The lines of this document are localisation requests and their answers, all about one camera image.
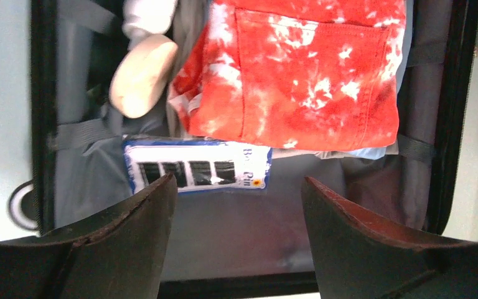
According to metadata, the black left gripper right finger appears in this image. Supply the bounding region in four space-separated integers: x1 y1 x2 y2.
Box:
301 178 478 298

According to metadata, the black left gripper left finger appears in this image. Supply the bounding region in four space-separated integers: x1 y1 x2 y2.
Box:
0 174 177 298

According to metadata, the pink and teal kids suitcase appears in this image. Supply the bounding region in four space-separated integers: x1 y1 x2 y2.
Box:
8 1 478 298

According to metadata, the red white tie-dye garment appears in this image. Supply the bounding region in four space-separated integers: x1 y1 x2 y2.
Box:
168 1 406 151

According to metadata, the light blue garment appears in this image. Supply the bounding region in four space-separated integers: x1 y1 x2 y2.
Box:
347 0 414 160

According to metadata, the grey ribbed garment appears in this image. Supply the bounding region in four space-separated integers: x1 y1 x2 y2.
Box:
166 0 211 140

